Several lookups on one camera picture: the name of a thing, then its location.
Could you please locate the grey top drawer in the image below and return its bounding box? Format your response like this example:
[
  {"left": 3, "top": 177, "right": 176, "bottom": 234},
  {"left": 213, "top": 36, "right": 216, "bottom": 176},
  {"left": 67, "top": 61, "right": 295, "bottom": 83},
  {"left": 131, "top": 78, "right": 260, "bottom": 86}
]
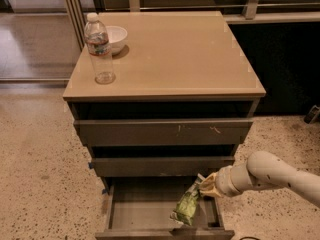
[{"left": 74, "top": 119, "right": 253, "bottom": 147}]

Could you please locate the grey middle drawer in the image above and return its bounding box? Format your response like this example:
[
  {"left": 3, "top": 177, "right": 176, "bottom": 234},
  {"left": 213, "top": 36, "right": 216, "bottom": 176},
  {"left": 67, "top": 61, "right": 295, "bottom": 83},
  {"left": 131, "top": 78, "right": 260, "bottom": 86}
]
[{"left": 90, "top": 156, "right": 234, "bottom": 177}]

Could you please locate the metal shelf frame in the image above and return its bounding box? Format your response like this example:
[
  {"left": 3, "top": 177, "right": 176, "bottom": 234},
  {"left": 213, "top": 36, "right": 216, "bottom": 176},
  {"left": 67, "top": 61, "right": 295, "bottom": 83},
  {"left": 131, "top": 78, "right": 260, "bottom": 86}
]
[{"left": 64, "top": 0, "right": 320, "bottom": 45}]

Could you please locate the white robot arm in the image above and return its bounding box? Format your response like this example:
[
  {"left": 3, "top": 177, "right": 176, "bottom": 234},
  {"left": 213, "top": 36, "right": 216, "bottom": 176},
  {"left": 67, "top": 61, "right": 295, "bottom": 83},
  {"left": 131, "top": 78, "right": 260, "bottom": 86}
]
[{"left": 199, "top": 151, "right": 320, "bottom": 207}]

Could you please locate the white bowl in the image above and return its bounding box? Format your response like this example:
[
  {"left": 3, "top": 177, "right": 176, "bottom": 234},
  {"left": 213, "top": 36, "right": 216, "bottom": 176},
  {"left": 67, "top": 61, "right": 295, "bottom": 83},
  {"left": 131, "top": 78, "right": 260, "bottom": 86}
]
[{"left": 107, "top": 26, "right": 128, "bottom": 55}]

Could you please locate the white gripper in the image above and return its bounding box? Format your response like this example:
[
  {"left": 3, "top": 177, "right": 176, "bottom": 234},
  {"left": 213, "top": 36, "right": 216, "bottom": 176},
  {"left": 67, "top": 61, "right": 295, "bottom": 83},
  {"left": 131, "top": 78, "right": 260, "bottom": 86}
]
[{"left": 199, "top": 165, "right": 240, "bottom": 197}]

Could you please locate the grey open bottom drawer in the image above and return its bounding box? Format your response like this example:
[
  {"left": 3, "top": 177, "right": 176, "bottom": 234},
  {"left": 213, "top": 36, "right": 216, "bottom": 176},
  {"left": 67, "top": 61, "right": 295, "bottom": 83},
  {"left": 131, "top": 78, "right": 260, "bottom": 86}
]
[{"left": 95, "top": 177, "right": 234, "bottom": 240}]

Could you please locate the grey three-drawer cabinet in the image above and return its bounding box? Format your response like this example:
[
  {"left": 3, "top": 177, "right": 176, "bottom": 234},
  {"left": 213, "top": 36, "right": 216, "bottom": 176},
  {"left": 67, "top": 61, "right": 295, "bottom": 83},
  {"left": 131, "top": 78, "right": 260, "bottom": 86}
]
[{"left": 62, "top": 10, "right": 267, "bottom": 240}]

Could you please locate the clear plastic water bottle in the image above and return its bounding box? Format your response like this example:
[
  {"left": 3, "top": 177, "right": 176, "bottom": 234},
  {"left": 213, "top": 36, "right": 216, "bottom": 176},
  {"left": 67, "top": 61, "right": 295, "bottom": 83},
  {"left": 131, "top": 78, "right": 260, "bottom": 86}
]
[{"left": 84, "top": 13, "right": 115, "bottom": 84}]

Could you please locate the green jalapeno chip bag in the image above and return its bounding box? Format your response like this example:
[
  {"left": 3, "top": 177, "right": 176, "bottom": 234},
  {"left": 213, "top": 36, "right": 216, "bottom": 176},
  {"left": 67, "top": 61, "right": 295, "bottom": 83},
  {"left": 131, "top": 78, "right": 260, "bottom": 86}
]
[{"left": 170, "top": 173, "right": 204, "bottom": 226}]

